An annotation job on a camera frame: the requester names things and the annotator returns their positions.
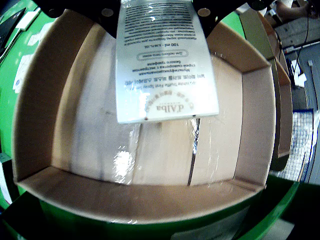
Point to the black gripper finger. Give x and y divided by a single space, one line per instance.
217 10
87 10

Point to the white printed product box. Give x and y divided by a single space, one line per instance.
162 75

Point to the large shallow cardboard tray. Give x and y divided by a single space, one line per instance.
175 155

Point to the bare person forearm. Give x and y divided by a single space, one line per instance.
292 10

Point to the white marbled card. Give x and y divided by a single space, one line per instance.
22 75

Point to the blue crate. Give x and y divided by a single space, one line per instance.
300 140

